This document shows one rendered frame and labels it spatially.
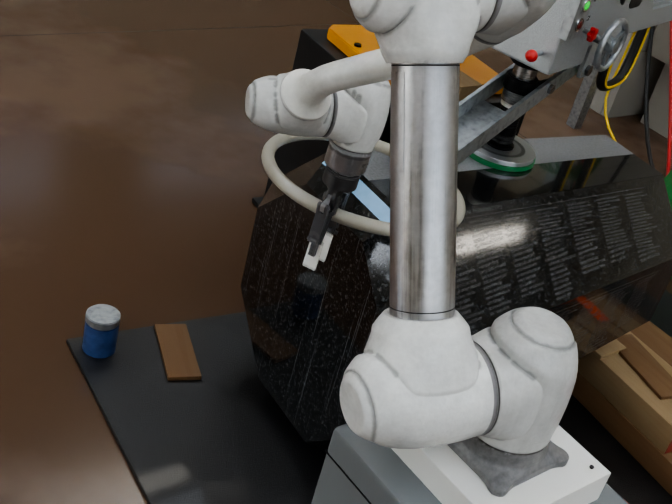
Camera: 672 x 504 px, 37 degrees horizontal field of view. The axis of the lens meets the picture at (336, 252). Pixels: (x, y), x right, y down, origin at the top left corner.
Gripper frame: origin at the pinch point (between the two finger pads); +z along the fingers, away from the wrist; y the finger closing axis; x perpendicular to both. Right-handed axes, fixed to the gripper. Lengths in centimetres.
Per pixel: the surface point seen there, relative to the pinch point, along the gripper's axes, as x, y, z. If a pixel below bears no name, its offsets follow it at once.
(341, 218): -3.1, -0.9, -10.0
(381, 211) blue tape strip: -2.9, 32.9, 0.9
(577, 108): -12, 346, 49
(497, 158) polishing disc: -19, 76, -8
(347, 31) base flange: 56, 146, -3
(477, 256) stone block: -27, 44, 6
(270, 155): 20.3, 10.6, -11.0
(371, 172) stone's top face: 5.8, 45.1, -2.1
